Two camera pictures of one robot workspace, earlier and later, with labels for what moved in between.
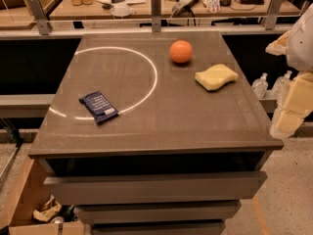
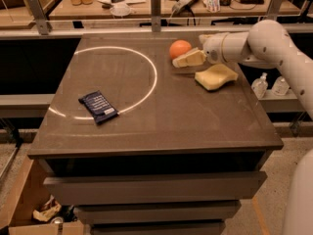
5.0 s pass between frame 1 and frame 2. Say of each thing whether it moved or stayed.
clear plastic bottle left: stayed
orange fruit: stayed
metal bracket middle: stayed
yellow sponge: stayed
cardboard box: stayed
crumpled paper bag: stayed
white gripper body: moved
